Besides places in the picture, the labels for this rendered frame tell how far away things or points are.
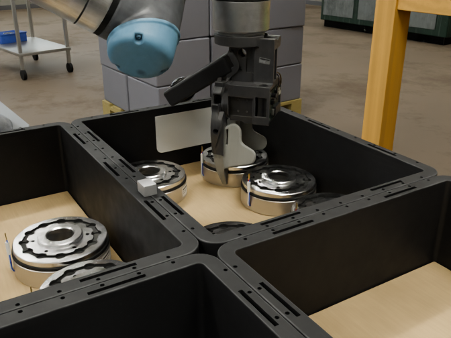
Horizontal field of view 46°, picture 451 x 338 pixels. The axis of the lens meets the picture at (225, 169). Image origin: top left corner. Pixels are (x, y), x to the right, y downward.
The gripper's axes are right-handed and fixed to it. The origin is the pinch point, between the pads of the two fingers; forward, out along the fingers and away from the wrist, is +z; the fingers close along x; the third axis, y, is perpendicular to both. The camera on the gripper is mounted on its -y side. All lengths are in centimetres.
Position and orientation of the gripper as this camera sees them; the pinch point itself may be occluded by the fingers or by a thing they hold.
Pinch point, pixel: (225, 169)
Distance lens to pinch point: 79.4
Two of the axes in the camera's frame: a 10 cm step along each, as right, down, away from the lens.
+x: 3.1, -3.7, 8.7
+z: 0.0, 9.2, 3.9
